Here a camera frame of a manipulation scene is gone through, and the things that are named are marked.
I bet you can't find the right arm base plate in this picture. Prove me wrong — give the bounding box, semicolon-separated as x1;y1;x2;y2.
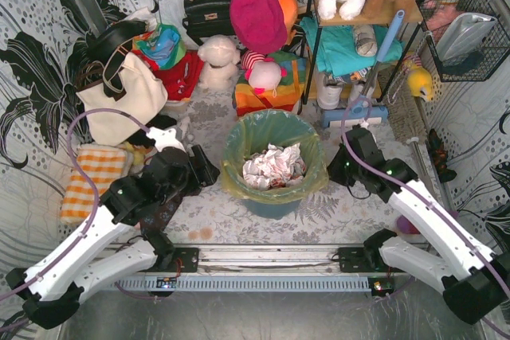
331;247;403;274

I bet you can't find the yellow trash bag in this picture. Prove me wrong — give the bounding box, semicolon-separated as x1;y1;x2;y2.
221;110;328;205

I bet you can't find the brown patterned necktie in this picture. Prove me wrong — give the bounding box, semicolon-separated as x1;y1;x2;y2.
139;194;184;234

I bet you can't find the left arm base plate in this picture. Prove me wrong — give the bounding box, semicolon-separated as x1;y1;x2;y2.
155;247;200;273

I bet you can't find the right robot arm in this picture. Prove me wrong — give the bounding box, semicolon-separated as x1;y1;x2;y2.
328;126;509;324

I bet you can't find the grey rolled sock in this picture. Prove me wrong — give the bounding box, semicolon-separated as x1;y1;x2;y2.
352;25;378;57

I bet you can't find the colourful printed bag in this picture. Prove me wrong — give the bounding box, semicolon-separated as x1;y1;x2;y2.
131;24;186;71

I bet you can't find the grey cable duct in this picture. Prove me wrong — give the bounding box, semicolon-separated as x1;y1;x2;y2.
116;276;371;292

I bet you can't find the rainbow striped bag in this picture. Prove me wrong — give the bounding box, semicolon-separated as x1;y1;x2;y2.
233;51;307;117

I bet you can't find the orange checkered towel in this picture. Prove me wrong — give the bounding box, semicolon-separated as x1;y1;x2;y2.
60;144;134;224

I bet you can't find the crumpled white paper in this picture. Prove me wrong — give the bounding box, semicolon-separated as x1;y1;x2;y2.
242;143;307;190

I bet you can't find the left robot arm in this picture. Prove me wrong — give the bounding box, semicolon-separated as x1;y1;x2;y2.
6;145;220;330

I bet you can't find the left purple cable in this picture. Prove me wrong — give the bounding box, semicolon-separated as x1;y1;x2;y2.
0;107;160;333

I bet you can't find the purple red sock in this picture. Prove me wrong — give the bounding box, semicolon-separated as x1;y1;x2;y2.
396;210;459;235

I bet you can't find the teal trash bin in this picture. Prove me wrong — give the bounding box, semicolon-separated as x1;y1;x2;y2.
238;184;316;220

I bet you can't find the silver foil pouch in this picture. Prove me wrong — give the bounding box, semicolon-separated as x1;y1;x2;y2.
436;13;497;61

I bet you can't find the purple cable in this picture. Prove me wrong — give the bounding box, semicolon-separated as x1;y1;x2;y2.
340;96;510;337
0;107;160;333

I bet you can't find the magenta fabric bag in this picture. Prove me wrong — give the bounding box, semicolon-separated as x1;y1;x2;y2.
229;0;287;54

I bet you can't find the orange plush toy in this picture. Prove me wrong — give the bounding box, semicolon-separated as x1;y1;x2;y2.
278;0;298;44

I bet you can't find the teal folded cloth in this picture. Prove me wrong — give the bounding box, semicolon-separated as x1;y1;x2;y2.
300;18;403;76

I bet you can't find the wooden metal shelf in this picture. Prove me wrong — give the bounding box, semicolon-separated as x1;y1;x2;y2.
301;0;423;105

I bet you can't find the cream canvas tote bag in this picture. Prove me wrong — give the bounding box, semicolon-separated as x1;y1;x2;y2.
76;53;167;146

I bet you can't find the red cloth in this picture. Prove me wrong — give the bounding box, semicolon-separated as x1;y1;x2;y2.
154;50;204;101

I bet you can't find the aluminium front rail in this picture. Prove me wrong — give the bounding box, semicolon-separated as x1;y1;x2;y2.
58;243;488;276

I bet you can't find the black leather handbag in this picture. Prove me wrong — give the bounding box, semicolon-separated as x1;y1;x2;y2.
182;0;235;46

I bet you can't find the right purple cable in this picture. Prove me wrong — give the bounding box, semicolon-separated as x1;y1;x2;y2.
340;96;510;337

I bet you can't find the pink white plush doll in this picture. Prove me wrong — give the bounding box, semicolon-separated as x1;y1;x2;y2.
241;50;287;97

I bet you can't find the black wire basket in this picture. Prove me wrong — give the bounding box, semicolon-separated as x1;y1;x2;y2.
417;0;509;82

